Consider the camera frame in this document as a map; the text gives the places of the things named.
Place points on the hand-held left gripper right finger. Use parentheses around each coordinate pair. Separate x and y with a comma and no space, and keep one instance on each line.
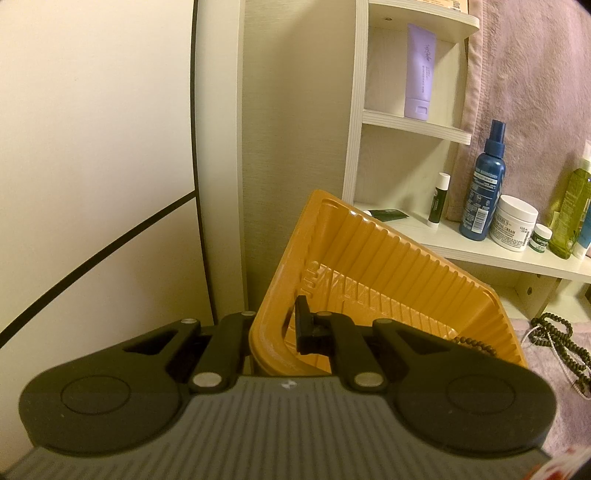
(304,327)

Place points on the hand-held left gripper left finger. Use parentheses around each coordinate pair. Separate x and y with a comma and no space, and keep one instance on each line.
(231,332)

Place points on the yellow plastic tray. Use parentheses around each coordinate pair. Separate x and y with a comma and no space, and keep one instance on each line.
(369,258)

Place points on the dark green sachet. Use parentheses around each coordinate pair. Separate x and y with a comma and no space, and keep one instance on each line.
(388,215)

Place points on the white wooden shelf unit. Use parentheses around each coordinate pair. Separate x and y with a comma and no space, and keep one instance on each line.
(438,240)

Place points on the white green lip balm stick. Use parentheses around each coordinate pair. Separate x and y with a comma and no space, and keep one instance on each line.
(436,207)

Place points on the blue spray bottle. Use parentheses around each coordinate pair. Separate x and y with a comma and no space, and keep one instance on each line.
(482,194)

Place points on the white cream jar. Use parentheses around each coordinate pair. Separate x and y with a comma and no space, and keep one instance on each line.
(512,221)

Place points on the small green white jar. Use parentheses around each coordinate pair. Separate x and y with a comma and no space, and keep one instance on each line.
(540,240)

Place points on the purple cosmetic tube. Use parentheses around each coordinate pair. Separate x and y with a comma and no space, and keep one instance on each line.
(420,74)

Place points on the green oil bottle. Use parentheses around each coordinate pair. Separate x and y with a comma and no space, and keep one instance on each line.
(570,212)

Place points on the blue white tube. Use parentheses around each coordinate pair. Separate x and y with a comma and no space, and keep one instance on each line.
(584,251)

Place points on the pink hanging towel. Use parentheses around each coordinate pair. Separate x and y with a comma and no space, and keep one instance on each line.
(531,69)

